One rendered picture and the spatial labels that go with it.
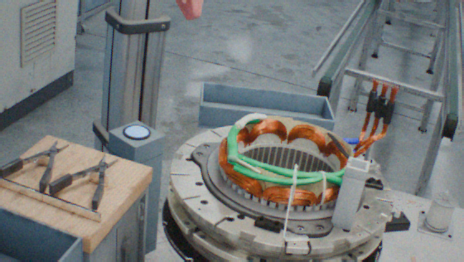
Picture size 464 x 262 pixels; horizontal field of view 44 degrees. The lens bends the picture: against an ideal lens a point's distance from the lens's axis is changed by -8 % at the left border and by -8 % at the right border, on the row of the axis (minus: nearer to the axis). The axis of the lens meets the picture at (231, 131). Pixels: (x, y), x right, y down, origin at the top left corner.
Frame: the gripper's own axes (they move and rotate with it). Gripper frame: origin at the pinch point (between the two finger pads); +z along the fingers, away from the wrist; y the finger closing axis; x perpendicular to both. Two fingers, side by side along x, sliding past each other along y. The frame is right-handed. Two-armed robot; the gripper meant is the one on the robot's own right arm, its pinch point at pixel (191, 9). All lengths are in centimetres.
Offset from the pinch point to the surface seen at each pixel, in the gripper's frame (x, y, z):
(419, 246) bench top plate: 43, 73, 45
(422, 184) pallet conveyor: 127, 177, 52
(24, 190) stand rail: 36.5, -8.9, 14.4
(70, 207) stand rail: 31.6, -4.2, 17.5
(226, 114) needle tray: 49, 33, 9
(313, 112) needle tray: 50, 54, 11
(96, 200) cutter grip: 28.5, -1.4, 16.9
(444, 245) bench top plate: 41, 79, 46
